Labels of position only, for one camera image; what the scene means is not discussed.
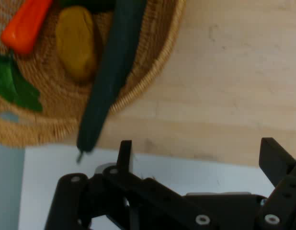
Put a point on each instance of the brown toy potato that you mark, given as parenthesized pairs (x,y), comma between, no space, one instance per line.
(76,43)

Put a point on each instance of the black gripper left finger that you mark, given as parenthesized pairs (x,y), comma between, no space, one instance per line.
(138,196)

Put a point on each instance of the woven wicker basket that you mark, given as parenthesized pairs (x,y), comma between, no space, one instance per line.
(54,98)

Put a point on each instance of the dark green cucumber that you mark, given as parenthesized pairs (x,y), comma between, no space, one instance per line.
(109,72)

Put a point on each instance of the green leafy toy vegetable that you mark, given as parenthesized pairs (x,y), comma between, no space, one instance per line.
(9,81)

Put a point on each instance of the wooden cutting board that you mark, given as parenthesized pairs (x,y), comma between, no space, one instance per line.
(222,83)

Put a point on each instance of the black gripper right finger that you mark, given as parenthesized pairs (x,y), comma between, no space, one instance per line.
(284,191)

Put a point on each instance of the orange toy carrot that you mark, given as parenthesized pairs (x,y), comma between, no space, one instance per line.
(26,26)

